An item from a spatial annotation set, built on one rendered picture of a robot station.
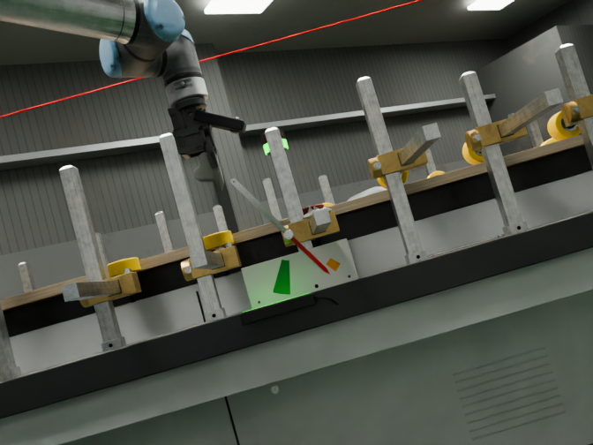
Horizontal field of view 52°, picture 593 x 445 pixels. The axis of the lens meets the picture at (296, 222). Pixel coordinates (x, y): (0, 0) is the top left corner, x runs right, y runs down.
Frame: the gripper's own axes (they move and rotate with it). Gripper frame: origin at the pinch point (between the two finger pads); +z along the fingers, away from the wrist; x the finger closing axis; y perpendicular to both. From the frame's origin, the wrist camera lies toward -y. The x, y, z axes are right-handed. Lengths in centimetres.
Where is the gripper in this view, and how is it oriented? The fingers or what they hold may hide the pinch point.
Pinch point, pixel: (221, 184)
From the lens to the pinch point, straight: 139.5
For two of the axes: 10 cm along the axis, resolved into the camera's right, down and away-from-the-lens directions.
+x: 0.0, -0.8, -10.0
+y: -9.6, 2.7, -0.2
